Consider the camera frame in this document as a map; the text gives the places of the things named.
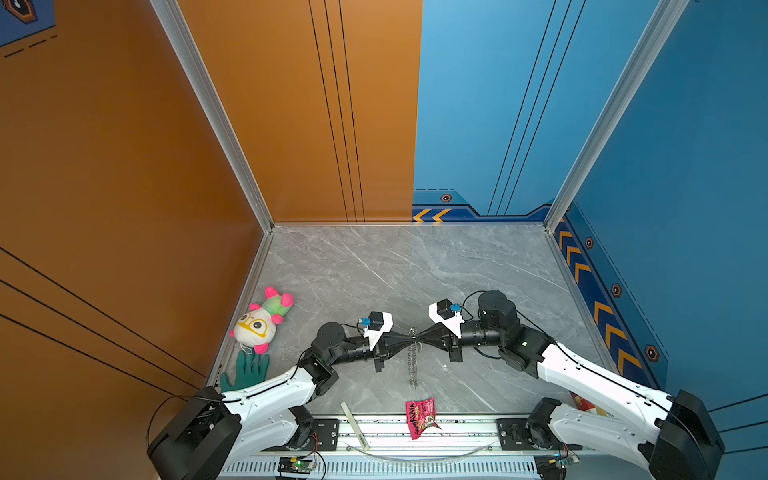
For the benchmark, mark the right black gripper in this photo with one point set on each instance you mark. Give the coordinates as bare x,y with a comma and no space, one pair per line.
449,341

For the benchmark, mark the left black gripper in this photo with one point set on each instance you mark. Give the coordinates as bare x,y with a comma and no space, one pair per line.
382,352

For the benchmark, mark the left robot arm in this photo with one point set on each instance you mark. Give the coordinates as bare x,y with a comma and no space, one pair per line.
214,429

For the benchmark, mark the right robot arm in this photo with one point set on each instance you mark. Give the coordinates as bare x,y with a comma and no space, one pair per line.
669,436

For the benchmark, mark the pink snack packet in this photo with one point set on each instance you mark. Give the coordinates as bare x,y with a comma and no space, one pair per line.
420,416

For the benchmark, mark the pink green plush toy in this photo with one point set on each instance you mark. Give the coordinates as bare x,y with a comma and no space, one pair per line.
257,327

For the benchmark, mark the left circuit board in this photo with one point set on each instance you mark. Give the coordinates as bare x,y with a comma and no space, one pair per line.
299,468

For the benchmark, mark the circuit board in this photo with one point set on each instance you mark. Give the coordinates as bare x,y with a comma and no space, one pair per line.
555,467
299,468

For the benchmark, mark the red white bandage box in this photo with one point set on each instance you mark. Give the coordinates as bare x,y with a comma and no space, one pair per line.
585,405

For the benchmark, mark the right circuit board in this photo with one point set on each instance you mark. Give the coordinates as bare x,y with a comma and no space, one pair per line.
555,467

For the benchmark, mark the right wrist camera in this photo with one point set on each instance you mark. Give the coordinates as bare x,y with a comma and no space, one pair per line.
448,314

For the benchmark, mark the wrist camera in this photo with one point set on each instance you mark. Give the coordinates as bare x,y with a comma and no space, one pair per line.
448,314
375,325

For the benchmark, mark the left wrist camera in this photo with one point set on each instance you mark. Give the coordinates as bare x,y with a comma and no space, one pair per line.
375,325

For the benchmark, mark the aluminium front rail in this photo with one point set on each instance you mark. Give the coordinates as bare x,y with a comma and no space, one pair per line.
388,435

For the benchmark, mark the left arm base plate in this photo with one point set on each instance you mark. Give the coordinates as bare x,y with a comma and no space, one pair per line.
320,434

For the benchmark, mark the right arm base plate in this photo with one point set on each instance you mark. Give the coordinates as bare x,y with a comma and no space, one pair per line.
520,434

